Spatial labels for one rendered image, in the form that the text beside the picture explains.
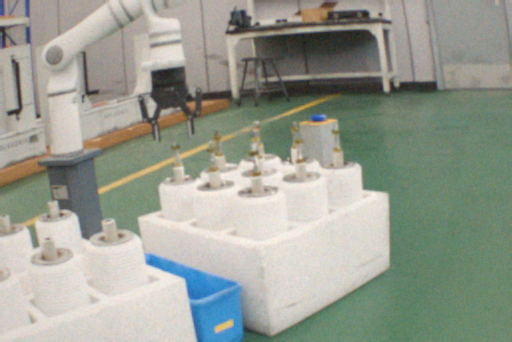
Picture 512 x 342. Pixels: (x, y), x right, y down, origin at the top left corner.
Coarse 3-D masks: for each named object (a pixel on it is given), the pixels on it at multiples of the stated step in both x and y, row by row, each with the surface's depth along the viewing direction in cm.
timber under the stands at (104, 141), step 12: (192, 108) 503; (204, 108) 513; (216, 108) 533; (168, 120) 459; (180, 120) 476; (120, 132) 400; (132, 132) 414; (144, 132) 428; (84, 144) 362; (96, 144) 374; (108, 144) 387; (48, 156) 328; (12, 168) 297; (24, 168) 307; (36, 168) 317; (0, 180) 287; (12, 180) 297
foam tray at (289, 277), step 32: (384, 192) 127; (160, 224) 122; (192, 224) 121; (288, 224) 113; (320, 224) 112; (352, 224) 118; (384, 224) 126; (192, 256) 116; (224, 256) 108; (256, 256) 102; (288, 256) 105; (320, 256) 111; (352, 256) 119; (384, 256) 128; (256, 288) 104; (288, 288) 106; (320, 288) 112; (352, 288) 120; (256, 320) 106; (288, 320) 107
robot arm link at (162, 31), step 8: (144, 0) 116; (152, 0) 116; (144, 8) 116; (152, 8) 117; (144, 16) 117; (152, 16) 117; (152, 24) 117; (160, 24) 117; (168, 24) 117; (176, 24) 118; (152, 32) 118; (160, 32) 117; (168, 32) 117; (176, 32) 118; (152, 40) 118; (160, 40) 117; (168, 40) 117; (176, 40) 119
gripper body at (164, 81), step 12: (156, 72) 119; (168, 72) 118; (180, 72) 120; (156, 84) 120; (168, 84) 120; (180, 84) 121; (156, 96) 122; (168, 96) 122; (180, 96) 122; (168, 108) 122
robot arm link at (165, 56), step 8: (152, 48) 118; (160, 48) 117; (168, 48) 118; (176, 48) 119; (152, 56) 119; (160, 56) 118; (168, 56) 118; (176, 56) 119; (144, 64) 114; (152, 64) 114; (160, 64) 114; (168, 64) 114; (176, 64) 114; (184, 64) 115
